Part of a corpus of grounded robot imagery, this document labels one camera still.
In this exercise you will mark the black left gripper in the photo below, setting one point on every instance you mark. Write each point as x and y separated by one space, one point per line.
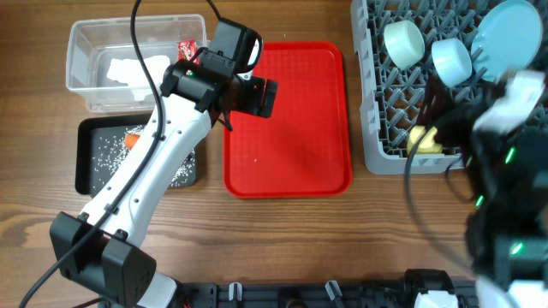
259 86

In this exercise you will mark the red snack wrapper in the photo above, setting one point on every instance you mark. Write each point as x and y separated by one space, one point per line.
186 49

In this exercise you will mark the white tissue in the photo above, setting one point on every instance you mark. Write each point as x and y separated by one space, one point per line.
130 72

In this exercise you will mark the orange carrot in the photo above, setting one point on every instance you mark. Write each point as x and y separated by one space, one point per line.
130 140

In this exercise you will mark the green bowl with rice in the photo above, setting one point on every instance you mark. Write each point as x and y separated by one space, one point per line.
404 43

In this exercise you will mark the yellow plastic cup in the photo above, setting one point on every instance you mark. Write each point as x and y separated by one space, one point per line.
428 145

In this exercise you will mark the small light blue bowl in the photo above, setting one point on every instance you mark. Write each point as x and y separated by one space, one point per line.
451 61

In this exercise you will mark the large light blue plate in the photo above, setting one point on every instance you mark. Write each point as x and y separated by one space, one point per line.
508 37

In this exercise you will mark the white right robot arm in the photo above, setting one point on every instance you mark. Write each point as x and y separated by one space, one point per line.
505 161

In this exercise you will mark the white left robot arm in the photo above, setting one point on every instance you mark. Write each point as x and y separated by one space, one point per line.
100 249

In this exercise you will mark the grey dishwasher rack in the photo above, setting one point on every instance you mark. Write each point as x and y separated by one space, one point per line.
391 97

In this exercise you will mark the red plastic tray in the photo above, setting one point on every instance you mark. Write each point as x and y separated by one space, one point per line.
303 149

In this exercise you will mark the pile of white rice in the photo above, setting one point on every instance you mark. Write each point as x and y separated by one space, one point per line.
109 151

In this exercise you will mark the black rectangular tray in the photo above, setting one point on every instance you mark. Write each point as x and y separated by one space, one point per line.
82 173

